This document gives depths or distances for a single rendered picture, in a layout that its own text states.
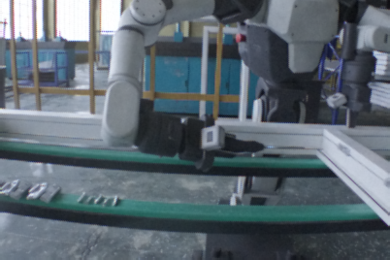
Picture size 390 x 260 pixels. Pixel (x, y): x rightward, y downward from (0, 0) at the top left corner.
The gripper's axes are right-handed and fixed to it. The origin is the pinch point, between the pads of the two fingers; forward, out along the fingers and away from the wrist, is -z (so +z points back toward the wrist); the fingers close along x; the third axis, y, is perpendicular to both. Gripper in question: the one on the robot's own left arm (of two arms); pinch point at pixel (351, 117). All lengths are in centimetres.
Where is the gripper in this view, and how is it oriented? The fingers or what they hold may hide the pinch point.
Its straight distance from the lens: 85.8
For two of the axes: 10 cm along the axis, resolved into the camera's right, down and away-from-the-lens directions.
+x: 0.1, -2.1, 9.8
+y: -10.0, -0.5, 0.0
